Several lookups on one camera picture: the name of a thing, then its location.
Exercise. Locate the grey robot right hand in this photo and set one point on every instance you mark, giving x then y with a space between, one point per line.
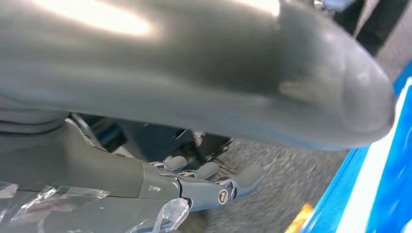
193 70

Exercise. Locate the blue metal shelf rack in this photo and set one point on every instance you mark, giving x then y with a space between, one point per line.
392 177

